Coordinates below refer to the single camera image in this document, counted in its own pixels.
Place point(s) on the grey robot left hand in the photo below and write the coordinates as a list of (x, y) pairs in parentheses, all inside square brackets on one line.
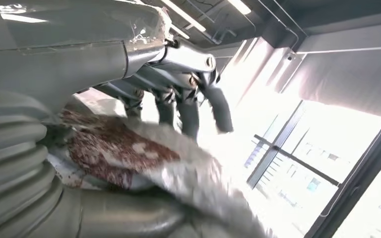
[(62, 59)]

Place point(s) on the grey parcel red print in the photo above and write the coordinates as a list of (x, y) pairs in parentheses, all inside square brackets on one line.
[(128, 154)]

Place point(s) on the ceiling strip light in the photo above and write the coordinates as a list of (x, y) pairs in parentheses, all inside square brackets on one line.
[(184, 16), (239, 6)]

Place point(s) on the grey roller blind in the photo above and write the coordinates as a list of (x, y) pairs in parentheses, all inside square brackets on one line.
[(351, 78)]

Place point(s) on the dark window frame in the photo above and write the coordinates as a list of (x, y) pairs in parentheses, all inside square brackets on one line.
[(276, 154)]

